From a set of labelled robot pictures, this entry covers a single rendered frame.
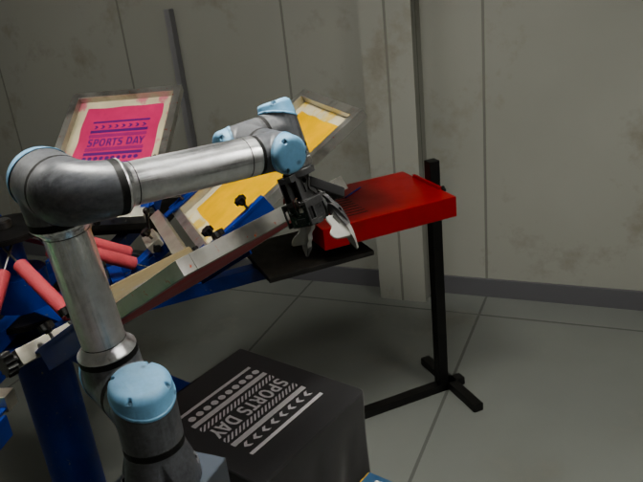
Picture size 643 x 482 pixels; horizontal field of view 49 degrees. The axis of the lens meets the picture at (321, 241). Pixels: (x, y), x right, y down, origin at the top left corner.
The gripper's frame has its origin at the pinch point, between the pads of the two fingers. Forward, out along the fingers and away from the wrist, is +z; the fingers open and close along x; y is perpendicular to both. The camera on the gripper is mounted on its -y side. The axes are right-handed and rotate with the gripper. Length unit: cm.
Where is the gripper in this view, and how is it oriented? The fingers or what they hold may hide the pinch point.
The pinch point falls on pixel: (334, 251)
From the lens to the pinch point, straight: 155.3
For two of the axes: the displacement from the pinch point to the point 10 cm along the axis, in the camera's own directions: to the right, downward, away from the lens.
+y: -6.0, 3.6, -7.1
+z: 3.3, 9.2, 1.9
